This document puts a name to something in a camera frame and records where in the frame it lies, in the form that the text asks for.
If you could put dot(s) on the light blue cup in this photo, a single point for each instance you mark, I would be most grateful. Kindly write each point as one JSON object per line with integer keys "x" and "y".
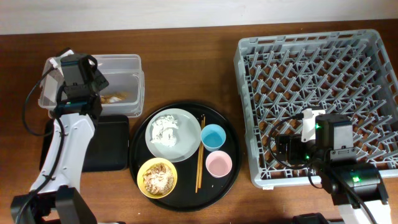
{"x": 213, "y": 136}

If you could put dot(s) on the yellow bowl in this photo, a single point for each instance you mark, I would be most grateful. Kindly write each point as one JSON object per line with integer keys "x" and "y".
{"x": 147, "y": 165}

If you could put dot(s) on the grey dishwasher rack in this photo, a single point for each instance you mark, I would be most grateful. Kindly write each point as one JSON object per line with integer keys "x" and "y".
{"x": 345, "y": 72}

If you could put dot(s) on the white napkin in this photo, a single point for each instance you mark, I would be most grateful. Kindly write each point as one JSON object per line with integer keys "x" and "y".
{"x": 163, "y": 130}

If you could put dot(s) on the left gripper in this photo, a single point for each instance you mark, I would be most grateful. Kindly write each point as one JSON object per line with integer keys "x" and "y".
{"x": 102, "y": 81}

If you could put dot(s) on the wooden chopstick right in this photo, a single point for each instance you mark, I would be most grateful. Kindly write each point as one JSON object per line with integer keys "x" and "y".
{"x": 201, "y": 156}

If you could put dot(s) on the pink cup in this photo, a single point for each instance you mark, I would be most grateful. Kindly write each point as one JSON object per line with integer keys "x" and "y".
{"x": 218, "y": 164}

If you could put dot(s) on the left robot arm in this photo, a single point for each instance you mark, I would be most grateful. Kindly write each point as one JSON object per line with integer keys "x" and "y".
{"x": 75, "y": 118}

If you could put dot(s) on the wooden chopstick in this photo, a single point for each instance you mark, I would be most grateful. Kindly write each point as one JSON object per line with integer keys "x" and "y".
{"x": 198, "y": 162}
{"x": 201, "y": 156}

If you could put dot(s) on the grey plate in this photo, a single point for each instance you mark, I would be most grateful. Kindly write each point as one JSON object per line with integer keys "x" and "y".
{"x": 187, "y": 134}

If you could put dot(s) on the round black serving tray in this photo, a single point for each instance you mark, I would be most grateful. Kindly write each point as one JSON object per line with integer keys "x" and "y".
{"x": 183, "y": 198}

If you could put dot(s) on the food scraps with rice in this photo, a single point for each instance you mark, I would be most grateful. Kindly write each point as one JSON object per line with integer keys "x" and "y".
{"x": 159, "y": 179}

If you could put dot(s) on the wooden chopstick left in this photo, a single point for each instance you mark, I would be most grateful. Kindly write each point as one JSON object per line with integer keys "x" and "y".
{"x": 198, "y": 162}

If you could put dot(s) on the brown snack wrapper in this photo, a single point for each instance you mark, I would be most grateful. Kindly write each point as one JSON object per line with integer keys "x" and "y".
{"x": 113, "y": 97}

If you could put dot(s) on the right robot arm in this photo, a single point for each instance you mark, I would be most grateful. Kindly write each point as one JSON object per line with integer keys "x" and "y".
{"x": 356, "y": 188}

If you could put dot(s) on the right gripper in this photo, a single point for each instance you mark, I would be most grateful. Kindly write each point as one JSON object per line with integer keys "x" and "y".
{"x": 293, "y": 142}

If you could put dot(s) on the black rectangular tray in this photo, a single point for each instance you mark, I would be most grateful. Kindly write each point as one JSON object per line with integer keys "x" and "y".
{"x": 108, "y": 149}

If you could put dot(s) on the clear plastic bin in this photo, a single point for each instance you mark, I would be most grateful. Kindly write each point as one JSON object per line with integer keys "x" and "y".
{"x": 124, "y": 74}

